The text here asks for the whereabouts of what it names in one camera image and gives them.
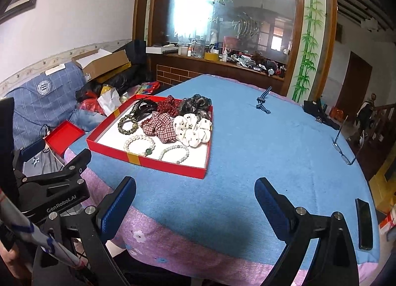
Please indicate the wood framed glass partition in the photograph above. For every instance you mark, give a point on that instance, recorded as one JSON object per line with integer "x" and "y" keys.
{"x": 247, "y": 10}

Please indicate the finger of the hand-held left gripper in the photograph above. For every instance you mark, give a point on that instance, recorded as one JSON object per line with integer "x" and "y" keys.
{"x": 77, "y": 163}
{"x": 32, "y": 149}

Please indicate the white dotted scrunchie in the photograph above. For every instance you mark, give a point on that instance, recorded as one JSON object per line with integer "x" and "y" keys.
{"x": 190, "y": 132}

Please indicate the red plastic bag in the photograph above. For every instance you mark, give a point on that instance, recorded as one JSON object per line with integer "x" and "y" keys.
{"x": 89, "y": 106}

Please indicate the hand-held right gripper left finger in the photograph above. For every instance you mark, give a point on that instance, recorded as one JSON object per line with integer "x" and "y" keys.
{"x": 119, "y": 208}

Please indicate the red gift box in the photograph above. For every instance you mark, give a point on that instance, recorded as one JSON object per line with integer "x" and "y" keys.
{"x": 106, "y": 140}

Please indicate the blue framed eyeglasses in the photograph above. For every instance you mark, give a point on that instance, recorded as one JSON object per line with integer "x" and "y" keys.
{"x": 337, "y": 147}

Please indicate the wooden counter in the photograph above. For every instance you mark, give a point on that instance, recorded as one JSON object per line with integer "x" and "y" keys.
{"x": 185, "y": 72}

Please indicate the pink floral table cloth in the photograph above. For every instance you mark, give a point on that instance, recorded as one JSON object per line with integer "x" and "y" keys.
{"x": 173, "y": 233}

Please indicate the wooden stair railing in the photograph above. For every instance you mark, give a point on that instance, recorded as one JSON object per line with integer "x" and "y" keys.
{"x": 383, "y": 119}

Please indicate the flat white box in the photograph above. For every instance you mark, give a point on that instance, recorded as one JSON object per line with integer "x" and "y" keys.
{"x": 161, "y": 49}

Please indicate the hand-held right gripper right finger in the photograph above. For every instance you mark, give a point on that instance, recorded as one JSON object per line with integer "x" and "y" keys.
{"x": 273, "y": 208}

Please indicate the orange bag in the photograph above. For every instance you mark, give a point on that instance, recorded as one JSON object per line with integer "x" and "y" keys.
{"x": 336, "y": 112}

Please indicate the clear glass jar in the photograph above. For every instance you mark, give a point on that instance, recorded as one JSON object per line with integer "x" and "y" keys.
{"x": 198, "y": 49}

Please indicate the green bamboo wall decal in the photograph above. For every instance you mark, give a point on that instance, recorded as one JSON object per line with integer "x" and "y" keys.
{"x": 307, "y": 44}

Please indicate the black hair claw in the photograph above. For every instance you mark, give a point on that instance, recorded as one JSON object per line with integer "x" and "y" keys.
{"x": 145, "y": 107}

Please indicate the white and blue rolled fabric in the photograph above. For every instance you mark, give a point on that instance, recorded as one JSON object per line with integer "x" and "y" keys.
{"x": 27, "y": 227}

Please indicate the grey cloth with star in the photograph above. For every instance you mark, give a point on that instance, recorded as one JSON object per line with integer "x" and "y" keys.
{"x": 40, "y": 163}

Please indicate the black cloth pouch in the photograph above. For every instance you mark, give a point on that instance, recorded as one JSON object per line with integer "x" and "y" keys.
{"x": 315, "y": 108}

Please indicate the black lace scrunchie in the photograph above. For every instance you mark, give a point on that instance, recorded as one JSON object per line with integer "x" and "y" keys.
{"x": 195, "y": 103}

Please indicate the person's left forearm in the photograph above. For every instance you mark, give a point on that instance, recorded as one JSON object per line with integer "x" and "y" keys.
{"x": 12, "y": 267}

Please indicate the brown cardboard box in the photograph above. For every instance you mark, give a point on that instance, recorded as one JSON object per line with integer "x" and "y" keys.
{"x": 108, "y": 63}

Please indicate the orange white carton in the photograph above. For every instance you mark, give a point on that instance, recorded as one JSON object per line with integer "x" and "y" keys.
{"x": 388, "y": 221}

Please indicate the red plaid scrunchie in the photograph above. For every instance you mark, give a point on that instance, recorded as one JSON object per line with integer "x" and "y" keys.
{"x": 162, "y": 128}

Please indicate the white crumpled paper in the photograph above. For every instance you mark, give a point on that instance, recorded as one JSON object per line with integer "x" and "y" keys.
{"x": 108, "y": 100}

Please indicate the colourful flat box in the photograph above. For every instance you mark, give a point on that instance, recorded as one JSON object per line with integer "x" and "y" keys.
{"x": 148, "y": 88}

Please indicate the brown wooden door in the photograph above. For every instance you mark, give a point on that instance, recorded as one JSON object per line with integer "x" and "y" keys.
{"x": 354, "y": 84}

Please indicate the black smartphone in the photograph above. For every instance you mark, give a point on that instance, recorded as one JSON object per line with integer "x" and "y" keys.
{"x": 364, "y": 224}

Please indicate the blue plaid cloth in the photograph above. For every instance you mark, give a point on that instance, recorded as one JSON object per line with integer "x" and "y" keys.
{"x": 46, "y": 109}

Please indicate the red box lid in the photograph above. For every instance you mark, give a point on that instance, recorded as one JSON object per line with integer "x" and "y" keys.
{"x": 63, "y": 137}

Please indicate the black bag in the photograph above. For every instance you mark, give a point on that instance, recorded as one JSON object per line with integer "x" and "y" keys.
{"x": 136, "y": 54}

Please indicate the red dotted scrunchie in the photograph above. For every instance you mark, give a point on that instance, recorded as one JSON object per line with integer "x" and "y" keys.
{"x": 168, "y": 106}

